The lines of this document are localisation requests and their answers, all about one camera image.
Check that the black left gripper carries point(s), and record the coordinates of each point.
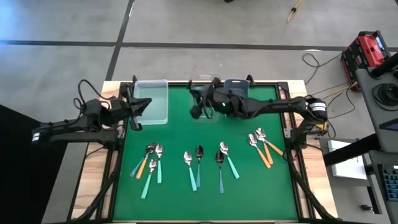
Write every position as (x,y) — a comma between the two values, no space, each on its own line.
(119,107)

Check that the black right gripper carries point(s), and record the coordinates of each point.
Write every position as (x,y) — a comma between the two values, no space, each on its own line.
(214,93)

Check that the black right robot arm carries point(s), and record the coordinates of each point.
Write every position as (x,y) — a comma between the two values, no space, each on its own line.
(280,105)

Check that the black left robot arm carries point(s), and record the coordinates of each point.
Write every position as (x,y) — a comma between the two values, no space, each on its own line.
(62,127)

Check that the clear plastic bin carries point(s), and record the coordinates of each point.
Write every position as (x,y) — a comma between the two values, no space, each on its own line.
(199,77)

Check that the frosted white plastic bin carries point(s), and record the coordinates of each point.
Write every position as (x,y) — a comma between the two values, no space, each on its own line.
(155,105)

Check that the blue-grey plastic bin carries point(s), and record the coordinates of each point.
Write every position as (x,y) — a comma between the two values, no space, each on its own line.
(236,87)

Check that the green table mat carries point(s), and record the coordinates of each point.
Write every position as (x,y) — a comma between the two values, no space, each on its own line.
(174,202)

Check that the black floor mat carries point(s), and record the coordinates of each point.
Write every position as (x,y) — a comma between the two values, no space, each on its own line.
(18,186)

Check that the black diagonal bar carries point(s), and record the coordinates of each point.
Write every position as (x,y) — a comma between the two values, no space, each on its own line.
(351,149)

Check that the grey equipment cart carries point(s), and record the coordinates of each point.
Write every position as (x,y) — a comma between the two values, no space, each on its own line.
(363,93)

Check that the white box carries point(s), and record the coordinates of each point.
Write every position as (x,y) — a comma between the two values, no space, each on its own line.
(345,168)

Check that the red black tool case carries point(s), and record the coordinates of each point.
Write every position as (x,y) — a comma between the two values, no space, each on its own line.
(367,49)

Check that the black round pole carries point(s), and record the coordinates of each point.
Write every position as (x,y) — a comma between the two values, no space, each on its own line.
(385,65)

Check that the dark tablet screen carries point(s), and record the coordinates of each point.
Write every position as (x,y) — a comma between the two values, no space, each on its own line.
(390,125)

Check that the small black floor object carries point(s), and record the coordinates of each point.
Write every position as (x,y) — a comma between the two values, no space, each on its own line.
(367,208)

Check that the blue-keyed control panel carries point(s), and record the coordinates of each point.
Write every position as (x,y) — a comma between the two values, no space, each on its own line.
(390,183)

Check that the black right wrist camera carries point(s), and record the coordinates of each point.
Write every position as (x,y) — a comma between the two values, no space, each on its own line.
(196,112)

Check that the black metal table frame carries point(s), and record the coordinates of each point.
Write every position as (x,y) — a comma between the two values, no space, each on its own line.
(283,88)

